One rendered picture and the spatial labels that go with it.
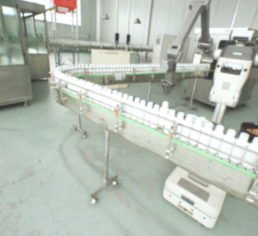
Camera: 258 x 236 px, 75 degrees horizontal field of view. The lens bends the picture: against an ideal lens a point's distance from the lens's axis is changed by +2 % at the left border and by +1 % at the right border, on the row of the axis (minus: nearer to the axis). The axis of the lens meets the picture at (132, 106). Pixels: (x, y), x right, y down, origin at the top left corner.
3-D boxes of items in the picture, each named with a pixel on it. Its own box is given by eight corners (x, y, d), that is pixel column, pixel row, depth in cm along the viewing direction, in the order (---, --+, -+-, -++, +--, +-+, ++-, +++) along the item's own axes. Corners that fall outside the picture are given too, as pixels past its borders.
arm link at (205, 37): (216, -15, 102) (200, -13, 108) (207, -1, 98) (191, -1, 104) (213, 46, 137) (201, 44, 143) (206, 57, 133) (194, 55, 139)
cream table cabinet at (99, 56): (119, 83, 634) (121, 50, 590) (127, 87, 587) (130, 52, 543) (90, 85, 574) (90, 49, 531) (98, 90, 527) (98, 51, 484)
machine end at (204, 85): (210, 93, 610) (227, 33, 537) (249, 106, 512) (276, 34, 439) (181, 98, 524) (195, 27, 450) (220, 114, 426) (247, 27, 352)
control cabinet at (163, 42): (162, 77, 797) (169, 34, 727) (170, 80, 760) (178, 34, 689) (148, 78, 753) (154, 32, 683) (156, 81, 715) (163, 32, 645)
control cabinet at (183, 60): (175, 77, 846) (183, 36, 775) (183, 79, 808) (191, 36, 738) (163, 77, 802) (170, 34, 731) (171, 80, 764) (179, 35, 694)
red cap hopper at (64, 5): (58, 73, 701) (52, -6, 598) (55, 69, 756) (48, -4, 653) (80, 72, 751) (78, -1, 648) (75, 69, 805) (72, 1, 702)
